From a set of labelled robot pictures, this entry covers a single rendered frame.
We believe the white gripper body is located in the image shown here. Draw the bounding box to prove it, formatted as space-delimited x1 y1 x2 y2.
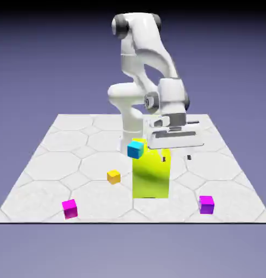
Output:
146 121 205 150

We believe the small cyan cube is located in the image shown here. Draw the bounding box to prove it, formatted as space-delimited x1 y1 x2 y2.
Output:
126 140 145 160

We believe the small purple cube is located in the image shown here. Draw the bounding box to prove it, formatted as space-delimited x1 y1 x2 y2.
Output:
198 195 215 215

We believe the small yellow cube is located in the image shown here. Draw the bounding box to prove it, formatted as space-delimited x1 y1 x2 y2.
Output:
106 169 122 185

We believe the small magenta cube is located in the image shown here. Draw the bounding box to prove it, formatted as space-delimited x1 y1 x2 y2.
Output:
61 199 79 220

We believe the large yellow-green box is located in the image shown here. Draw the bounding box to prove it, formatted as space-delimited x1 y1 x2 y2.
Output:
132 138 171 199

